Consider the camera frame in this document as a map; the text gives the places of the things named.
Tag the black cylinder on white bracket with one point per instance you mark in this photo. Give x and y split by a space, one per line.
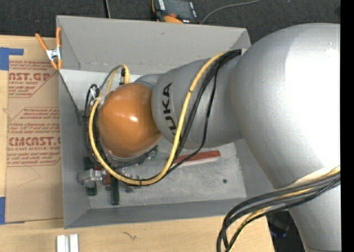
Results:
96 92

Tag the brown cardboard board, red print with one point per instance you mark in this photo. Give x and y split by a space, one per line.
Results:
30 184

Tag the dark green flat block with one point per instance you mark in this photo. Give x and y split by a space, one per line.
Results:
92 191
115 194

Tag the grey metal bin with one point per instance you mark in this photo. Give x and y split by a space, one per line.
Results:
143 43

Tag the red-brown flat block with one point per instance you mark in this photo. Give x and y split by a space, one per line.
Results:
106 180
206 156

